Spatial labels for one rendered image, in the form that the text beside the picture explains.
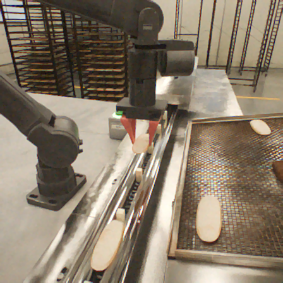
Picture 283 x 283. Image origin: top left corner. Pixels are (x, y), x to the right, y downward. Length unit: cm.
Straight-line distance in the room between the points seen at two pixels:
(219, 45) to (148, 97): 706
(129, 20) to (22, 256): 44
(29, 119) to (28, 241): 22
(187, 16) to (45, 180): 714
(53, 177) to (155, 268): 27
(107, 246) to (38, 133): 23
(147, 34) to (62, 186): 35
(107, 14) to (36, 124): 23
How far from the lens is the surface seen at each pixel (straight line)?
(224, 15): 749
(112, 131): 80
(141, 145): 52
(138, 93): 48
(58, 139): 47
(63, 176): 54
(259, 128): 68
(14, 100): 48
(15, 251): 50
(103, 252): 40
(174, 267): 35
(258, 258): 35
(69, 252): 41
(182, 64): 49
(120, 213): 44
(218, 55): 754
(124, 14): 45
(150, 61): 47
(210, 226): 38
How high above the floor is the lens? 117
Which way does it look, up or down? 28 degrees down
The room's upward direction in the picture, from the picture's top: straight up
